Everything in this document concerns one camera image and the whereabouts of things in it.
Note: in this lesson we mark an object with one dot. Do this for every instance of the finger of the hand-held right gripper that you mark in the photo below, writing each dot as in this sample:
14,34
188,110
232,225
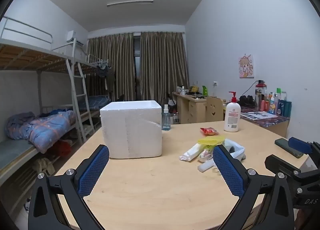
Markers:
298,145
277,163

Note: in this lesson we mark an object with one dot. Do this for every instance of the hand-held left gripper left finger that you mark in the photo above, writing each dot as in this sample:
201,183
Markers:
92,167

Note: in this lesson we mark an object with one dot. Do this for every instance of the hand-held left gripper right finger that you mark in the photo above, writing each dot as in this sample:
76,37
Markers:
227,170

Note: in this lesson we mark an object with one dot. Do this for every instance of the white paper tissue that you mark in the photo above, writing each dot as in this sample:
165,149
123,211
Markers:
237,154

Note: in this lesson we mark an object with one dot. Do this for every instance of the yellow-green plastic snack bag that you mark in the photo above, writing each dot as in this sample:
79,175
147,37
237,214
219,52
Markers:
211,141

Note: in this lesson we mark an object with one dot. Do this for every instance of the white foam box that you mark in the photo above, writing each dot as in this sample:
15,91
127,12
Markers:
130,132

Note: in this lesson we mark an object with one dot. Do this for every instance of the dark smartphone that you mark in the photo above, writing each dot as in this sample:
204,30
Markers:
285,145

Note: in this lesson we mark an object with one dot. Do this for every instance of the white tube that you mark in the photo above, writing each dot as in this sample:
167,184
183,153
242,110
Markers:
205,167

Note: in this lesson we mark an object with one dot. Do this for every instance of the red cloth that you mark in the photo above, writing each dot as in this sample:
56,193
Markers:
62,148

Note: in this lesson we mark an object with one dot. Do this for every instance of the desk with patterned top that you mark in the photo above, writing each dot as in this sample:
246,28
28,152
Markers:
270,121

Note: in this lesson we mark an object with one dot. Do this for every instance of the row of toiletry bottles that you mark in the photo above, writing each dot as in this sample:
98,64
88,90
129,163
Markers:
282,107

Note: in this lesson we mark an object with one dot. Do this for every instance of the red snack packet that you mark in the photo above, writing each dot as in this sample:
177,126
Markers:
209,131

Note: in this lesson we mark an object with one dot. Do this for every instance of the beige cloth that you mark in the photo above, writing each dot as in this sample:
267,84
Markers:
43,165

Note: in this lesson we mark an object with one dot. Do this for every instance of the printed paper sheets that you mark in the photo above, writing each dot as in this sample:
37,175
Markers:
257,115

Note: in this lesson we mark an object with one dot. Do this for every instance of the white pump lotion bottle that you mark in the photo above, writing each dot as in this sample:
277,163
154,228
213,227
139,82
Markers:
232,117

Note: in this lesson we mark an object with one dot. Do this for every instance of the wooden smiley face chair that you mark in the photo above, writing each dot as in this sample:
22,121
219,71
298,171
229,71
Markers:
214,110

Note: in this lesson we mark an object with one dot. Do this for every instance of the blue orange patterned blanket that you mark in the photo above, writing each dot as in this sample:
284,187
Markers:
42,127

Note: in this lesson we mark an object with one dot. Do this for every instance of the blue plaid bedding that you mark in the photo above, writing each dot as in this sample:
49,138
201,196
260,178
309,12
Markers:
96,101

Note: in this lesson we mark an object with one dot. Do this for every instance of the black bag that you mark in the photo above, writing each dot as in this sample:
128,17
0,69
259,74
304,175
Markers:
247,100

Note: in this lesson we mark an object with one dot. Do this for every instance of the red lid jar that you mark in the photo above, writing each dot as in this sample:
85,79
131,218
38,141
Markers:
260,85

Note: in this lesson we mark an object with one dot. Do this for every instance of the light wooden desk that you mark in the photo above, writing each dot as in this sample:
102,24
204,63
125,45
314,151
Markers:
190,110

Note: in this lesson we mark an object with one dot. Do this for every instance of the white metal bunk ladder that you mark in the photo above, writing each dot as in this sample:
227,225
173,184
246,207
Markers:
83,90

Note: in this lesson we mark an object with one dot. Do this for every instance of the clear blue spray bottle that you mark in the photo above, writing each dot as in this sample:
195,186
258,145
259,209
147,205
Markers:
166,121

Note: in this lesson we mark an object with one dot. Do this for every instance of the dark hanging clothes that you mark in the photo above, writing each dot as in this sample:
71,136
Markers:
108,77

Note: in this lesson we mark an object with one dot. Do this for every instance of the brown curtain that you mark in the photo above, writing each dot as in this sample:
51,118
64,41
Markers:
162,67
112,67

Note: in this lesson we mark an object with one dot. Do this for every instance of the metal bunk bed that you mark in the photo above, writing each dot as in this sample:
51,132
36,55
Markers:
25,56
93,64

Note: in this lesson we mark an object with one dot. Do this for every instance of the white air conditioner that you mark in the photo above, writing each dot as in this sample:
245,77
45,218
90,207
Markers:
71,36

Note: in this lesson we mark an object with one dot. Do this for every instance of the ceiling tube light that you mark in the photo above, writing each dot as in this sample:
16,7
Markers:
130,3

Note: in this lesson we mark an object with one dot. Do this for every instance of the cartoon wall poster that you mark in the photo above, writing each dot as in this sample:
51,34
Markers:
246,66

